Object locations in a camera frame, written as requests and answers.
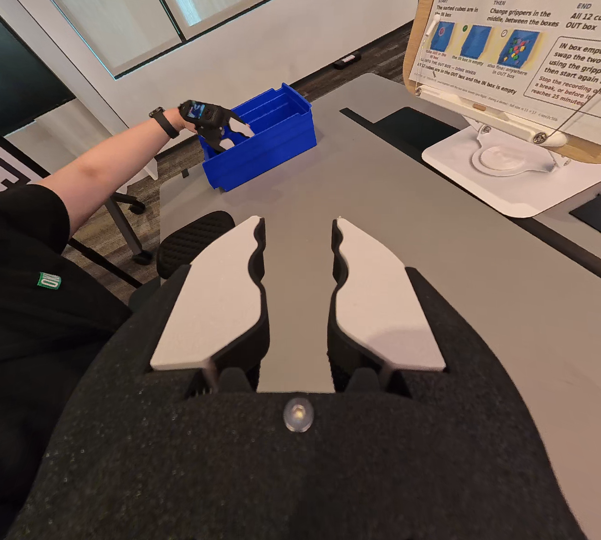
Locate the black wristwatch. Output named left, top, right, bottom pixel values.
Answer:
left=149, top=106, right=180, bottom=140

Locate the large framed window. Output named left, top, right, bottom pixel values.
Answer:
left=0, top=0, right=393, bottom=80

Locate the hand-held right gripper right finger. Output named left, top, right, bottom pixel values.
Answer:
left=327, top=216, right=448, bottom=388

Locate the rolling stand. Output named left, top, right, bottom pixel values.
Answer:
left=68, top=160, right=156, bottom=289

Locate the person's left forearm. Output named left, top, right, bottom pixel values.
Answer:
left=35, top=114, right=177, bottom=242

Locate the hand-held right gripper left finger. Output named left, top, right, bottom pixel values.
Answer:
left=149, top=215, right=272, bottom=388

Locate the wooden display board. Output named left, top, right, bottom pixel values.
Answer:
left=403, top=0, right=601, bottom=160

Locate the white sheet holder bar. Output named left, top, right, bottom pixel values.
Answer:
left=414, top=82, right=571, bottom=147

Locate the blue plastic bin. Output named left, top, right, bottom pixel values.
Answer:
left=197, top=82, right=317, bottom=193

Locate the black wall screen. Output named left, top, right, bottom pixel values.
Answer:
left=0, top=19, right=78, bottom=137

